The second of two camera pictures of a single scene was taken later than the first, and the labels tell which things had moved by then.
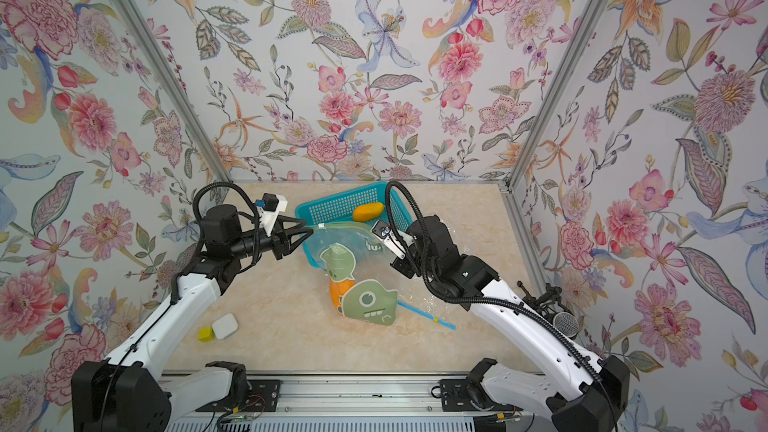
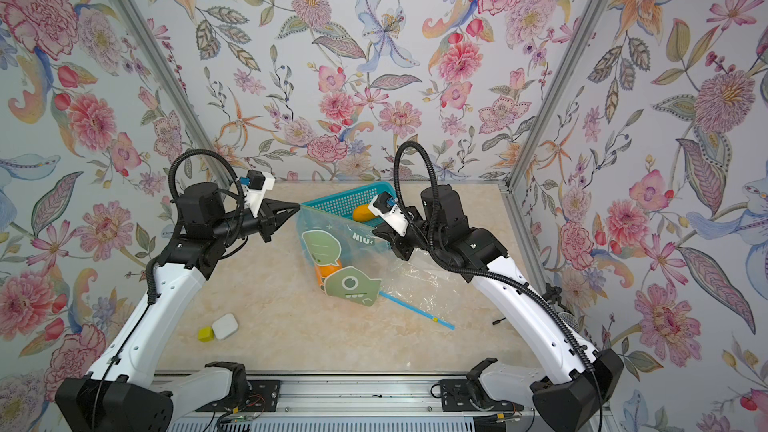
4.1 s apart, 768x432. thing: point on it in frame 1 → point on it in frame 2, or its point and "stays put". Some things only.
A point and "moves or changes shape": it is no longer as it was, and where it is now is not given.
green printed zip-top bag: x=360 y=270 moves or changes shape
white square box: x=225 y=326 stays put
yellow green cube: x=206 y=334 stays put
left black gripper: x=278 y=247 → x=266 y=221
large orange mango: x=338 y=289 → x=326 y=270
